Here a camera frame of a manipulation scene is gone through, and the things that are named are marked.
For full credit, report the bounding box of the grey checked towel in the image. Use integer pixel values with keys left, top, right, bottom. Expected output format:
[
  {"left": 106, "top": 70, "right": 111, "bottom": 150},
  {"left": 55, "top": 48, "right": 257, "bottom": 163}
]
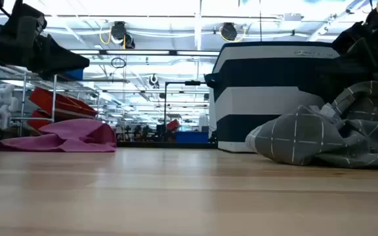
[{"left": 245, "top": 81, "right": 378, "bottom": 170}]

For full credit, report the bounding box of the magenta towel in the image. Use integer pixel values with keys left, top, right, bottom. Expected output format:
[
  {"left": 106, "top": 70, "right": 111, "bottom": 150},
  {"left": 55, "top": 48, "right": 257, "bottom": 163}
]
[{"left": 0, "top": 118, "right": 117, "bottom": 153}]

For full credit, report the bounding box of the blue storage bin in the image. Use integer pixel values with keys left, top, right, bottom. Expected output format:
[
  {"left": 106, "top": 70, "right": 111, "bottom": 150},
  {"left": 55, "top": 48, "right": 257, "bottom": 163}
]
[{"left": 63, "top": 68, "right": 85, "bottom": 81}]

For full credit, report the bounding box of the metal shelf rack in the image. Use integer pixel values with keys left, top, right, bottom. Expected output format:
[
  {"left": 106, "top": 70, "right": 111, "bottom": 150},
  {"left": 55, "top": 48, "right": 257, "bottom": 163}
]
[{"left": 0, "top": 60, "right": 131, "bottom": 137}]

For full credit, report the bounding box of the red shelf bin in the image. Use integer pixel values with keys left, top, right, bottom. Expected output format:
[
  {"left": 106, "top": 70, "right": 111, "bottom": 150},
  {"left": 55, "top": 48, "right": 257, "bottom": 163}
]
[
  {"left": 26, "top": 109, "right": 54, "bottom": 131},
  {"left": 28, "top": 87, "right": 98, "bottom": 118}
]

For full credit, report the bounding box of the navy white striped basket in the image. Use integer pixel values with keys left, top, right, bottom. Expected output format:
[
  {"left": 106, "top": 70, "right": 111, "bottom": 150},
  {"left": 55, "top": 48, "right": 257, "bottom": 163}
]
[{"left": 204, "top": 41, "right": 341, "bottom": 154}]

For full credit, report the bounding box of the red crate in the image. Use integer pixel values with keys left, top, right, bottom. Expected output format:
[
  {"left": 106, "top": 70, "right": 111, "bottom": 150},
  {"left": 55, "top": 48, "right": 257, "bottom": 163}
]
[{"left": 166, "top": 119, "right": 180, "bottom": 132}]

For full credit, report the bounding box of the blue crate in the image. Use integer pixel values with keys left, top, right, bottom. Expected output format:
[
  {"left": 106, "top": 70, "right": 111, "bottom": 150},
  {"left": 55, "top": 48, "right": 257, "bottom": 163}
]
[{"left": 175, "top": 130, "right": 209, "bottom": 144}]

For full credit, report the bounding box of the black ceiling cable reel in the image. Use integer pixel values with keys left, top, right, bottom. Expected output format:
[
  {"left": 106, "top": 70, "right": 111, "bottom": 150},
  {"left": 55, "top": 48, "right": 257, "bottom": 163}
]
[
  {"left": 111, "top": 21, "right": 136, "bottom": 50},
  {"left": 148, "top": 73, "right": 160, "bottom": 89},
  {"left": 220, "top": 22, "right": 239, "bottom": 43}
]

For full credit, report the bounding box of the black table frame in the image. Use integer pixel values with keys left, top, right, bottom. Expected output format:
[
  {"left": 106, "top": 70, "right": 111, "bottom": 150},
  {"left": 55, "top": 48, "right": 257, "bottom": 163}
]
[{"left": 116, "top": 140, "right": 218, "bottom": 149}]

